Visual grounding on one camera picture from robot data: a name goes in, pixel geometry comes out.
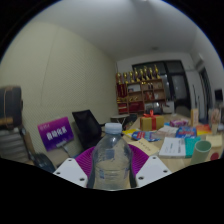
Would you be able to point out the blue and red packet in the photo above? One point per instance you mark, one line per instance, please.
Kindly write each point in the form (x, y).
(145, 135)

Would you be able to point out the dark brown case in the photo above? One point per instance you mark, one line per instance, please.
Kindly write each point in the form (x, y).
(10, 106)

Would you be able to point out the small round side table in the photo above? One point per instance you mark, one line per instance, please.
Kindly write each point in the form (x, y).
(120, 118)

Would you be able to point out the yellow paper note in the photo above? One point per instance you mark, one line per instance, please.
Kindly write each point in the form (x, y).
(214, 140)

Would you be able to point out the teal book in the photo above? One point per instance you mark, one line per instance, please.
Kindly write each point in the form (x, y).
(191, 145)

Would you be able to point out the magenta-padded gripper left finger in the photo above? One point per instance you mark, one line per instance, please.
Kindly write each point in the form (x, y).
(71, 171)

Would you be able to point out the wooden shelf unit with trophies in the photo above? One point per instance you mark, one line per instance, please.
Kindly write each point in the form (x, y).
(141, 93)

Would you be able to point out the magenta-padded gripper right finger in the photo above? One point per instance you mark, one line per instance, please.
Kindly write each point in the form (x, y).
(151, 170)

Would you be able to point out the flat round red coaster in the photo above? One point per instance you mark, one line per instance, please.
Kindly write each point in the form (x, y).
(215, 156)

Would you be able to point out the black office chair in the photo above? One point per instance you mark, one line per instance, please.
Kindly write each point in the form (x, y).
(87, 128)

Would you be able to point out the blue snack packet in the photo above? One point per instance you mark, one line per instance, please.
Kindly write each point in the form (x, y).
(186, 132)

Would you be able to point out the white printed booklet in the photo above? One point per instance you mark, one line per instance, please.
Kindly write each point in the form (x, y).
(172, 146)

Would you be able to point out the small wooden box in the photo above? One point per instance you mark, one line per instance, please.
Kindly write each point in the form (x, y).
(194, 117)

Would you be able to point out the clear plastic water bottle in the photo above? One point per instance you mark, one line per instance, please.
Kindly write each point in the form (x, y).
(111, 160)

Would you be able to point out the tan paper envelope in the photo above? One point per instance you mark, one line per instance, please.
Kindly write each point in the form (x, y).
(146, 146)

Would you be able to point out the yellow gift box red ribbon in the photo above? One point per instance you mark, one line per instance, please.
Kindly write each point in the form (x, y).
(151, 122)

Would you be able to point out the purple sign board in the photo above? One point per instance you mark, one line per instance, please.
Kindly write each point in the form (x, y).
(55, 132)

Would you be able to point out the light green cup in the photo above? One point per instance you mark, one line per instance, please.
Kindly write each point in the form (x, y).
(201, 151)

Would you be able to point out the orange packet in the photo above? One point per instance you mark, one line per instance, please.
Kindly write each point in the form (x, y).
(204, 129)

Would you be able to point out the pink packet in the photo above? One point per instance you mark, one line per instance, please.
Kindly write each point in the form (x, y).
(179, 123)

